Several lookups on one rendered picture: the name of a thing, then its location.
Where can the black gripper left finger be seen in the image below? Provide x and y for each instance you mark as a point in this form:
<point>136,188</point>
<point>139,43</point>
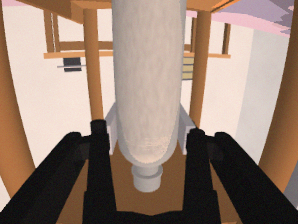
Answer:
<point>43,195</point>

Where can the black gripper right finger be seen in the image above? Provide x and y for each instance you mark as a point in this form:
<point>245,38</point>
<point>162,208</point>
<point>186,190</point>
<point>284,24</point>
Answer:
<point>256,199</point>

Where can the beige bottle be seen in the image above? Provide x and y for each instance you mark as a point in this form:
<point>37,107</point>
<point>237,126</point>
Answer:
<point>148,53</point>

